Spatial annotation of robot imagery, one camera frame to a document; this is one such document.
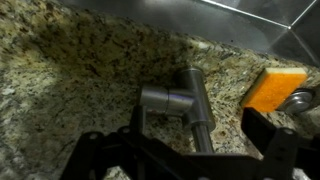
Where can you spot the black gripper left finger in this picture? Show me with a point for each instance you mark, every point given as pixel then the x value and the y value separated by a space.
pixel 126 153

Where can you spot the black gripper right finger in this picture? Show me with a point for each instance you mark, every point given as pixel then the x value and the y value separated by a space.
pixel 283 153

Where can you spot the chrome sink faucet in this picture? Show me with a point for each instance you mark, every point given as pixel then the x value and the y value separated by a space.
pixel 198 100

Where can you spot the round metal countertop cap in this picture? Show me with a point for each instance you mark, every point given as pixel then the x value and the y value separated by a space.
pixel 298 100

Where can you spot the orange sponge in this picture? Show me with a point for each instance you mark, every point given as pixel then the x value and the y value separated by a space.
pixel 273 90

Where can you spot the stainless steel sink basin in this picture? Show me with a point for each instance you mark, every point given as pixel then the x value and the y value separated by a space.
pixel 200 20

